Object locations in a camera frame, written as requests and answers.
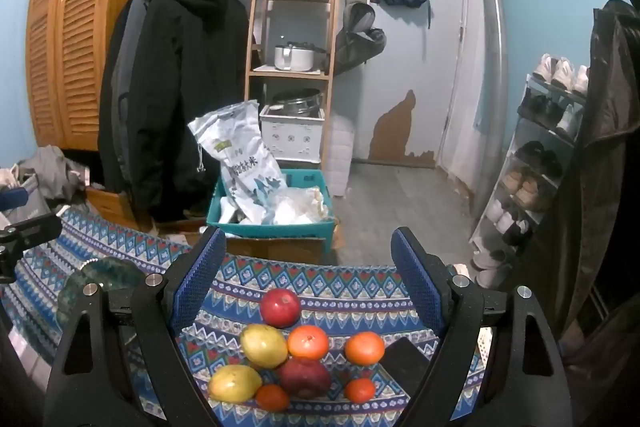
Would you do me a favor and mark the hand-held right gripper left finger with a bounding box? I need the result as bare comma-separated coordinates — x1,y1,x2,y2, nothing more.
44,227,227,427

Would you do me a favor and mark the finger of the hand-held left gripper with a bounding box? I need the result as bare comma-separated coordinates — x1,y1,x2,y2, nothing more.
0,188,29,210
0,213,62,253

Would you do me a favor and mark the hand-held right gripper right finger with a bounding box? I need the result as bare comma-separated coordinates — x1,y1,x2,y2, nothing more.
390,228,576,427

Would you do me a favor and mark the bright red apple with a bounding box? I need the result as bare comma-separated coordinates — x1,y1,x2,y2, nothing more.
260,288,302,328

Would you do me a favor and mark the large orange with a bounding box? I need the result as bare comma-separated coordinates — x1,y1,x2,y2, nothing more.
345,332,386,366
287,325,331,360

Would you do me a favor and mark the dark glass plate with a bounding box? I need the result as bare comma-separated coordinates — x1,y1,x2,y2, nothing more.
56,257,146,333

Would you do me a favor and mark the yellow lemon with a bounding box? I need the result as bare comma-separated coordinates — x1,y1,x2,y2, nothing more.
207,364,263,404
240,324,289,369

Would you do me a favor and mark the small tangerine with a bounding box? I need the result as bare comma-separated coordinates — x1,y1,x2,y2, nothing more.
255,383,291,413
344,378,377,404

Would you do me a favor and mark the dark red apple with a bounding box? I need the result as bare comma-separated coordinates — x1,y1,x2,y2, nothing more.
276,357,332,399

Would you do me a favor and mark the grey clothes pile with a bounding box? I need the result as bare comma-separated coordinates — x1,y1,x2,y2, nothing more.
15,146,93,202

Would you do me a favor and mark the teal plastic basket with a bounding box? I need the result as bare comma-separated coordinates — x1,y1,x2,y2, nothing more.
206,168,336,240

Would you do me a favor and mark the large cardboard box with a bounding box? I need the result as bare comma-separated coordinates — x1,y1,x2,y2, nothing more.
200,217,341,265

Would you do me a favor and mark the black phone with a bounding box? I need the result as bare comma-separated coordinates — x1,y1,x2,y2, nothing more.
380,337,436,403

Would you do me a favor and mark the patterned blue tablecloth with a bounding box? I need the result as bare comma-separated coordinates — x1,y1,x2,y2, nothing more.
0,202,506,427

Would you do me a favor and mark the clear plastic bag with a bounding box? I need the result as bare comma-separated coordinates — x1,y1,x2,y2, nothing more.
272,186,333,225

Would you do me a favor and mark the white shoe rack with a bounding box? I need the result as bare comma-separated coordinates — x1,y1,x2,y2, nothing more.
467,74,591,288

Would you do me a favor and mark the white rice bag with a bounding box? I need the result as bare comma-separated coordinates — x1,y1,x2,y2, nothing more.
187,99,288,225

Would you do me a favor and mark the shoe rack with shoes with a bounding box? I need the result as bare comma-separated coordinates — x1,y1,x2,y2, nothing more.
470,53,591,288

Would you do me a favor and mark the white foam box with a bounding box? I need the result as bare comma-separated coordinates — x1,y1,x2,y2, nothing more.
325,114,356,198

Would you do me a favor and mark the white patterned crate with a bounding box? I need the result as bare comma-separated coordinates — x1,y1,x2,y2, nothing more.
259,104,326,165

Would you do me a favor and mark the wooden louvered wardrobe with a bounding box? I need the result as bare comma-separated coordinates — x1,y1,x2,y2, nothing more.
25,0,161,152

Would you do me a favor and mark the grey jacket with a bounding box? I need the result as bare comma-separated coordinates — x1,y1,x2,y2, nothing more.
102,0,156,198

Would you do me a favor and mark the black hooded jacket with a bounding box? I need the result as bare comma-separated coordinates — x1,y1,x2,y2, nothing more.
97,0,251,223

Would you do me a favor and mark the steel pot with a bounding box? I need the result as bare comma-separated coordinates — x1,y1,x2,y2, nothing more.
272,88,323,118

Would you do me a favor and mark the dark brown coat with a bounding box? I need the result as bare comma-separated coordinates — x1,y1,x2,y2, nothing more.
515,0,640,358

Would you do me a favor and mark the white door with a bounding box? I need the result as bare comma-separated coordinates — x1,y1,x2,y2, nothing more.
350,0,471,168

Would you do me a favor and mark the wooden shelf rack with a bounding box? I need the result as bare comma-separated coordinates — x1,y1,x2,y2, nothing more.
245,0,346,168

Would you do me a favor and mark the grey pipe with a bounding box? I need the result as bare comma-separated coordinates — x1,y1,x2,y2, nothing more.
470,0,508,208

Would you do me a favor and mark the white pot with lid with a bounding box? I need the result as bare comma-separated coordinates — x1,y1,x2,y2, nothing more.
273,42,328,72

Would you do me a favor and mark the grey hanging bag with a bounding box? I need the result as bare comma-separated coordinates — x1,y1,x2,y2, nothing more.
332,2,387,75

